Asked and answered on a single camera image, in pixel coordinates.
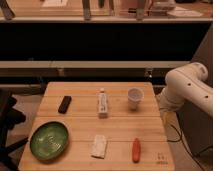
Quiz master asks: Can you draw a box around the white bottle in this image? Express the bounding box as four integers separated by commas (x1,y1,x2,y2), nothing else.
98,88,108,118

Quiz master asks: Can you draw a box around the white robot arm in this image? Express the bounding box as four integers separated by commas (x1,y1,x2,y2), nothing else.
159,62,213,117

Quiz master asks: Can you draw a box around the white paper cup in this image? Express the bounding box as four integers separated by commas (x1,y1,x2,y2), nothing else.
127,87,144,110

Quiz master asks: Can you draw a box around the black rectangular block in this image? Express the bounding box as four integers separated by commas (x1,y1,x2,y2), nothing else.
58,96,72,114

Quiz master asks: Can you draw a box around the orange carrot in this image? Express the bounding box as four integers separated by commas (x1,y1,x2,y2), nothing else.
132,138,141,163

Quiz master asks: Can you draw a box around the green round bowl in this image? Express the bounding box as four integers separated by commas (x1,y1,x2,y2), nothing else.
30,121,69,162

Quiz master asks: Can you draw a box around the black office chair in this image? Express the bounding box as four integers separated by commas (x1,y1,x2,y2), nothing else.
0,89,28,171

